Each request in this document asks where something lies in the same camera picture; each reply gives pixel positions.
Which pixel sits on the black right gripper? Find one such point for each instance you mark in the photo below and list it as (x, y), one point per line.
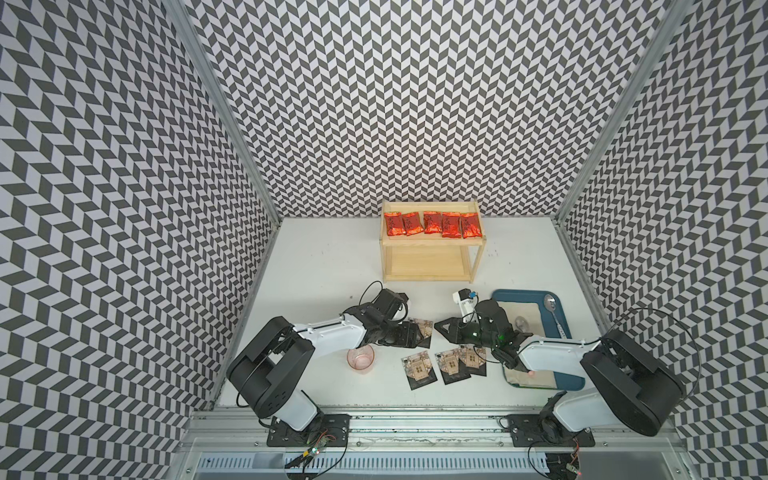
(453, 334)

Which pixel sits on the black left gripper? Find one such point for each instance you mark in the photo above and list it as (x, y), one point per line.
(409, 334)

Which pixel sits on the black tea bag house print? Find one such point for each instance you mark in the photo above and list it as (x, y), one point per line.
(451, 366)
(474, 363)
(419, 370)
(424, 334)

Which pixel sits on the light wooden two-tier shelf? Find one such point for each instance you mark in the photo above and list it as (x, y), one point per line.
(430, 257)

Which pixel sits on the red tea bag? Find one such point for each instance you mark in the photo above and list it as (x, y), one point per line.
(394, 224)
(432, 222)
(412, 223)
(451, 225)
(470, 225)

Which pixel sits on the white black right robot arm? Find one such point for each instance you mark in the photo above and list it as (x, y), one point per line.
(624, 383)

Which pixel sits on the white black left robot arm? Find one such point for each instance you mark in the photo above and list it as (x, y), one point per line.
(266, 372)

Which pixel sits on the pink translucent cup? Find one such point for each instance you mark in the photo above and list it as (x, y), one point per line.
(361, 359)

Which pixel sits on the teal tray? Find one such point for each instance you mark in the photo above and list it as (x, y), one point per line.
(563, 381)

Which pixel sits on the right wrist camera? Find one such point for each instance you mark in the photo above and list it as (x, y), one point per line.
(465, 298)

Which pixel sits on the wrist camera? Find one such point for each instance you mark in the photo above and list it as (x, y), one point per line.
(388, 298)
(465, 298)

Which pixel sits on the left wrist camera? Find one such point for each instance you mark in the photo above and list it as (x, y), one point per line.
(388, 298)

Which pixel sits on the pink handled metal spoon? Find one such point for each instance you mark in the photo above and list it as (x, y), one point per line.
(551, 305)

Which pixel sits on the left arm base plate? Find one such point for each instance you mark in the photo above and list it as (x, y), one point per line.
(333, 427)

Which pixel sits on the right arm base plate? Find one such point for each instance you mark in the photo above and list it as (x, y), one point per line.
(532, 430)

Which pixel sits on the aluminium mounting rail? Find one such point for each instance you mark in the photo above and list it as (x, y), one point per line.
(435, 443)

